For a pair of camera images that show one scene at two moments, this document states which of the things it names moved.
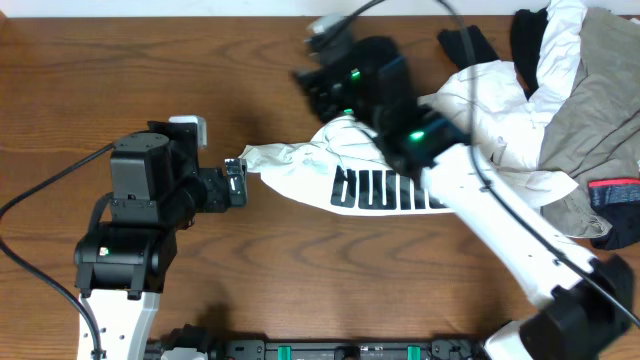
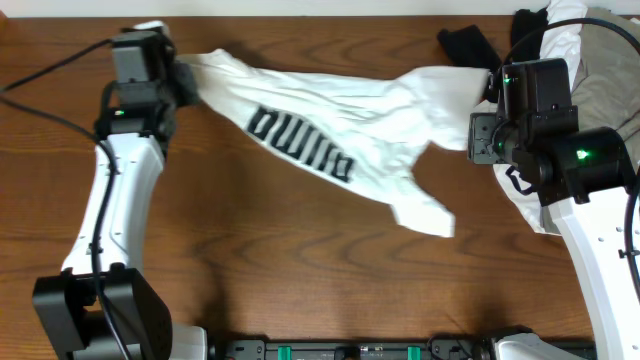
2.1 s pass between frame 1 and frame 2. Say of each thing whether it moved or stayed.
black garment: stayed
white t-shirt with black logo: moved
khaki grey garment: stayed
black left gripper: moved
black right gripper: moved
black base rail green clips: stayed
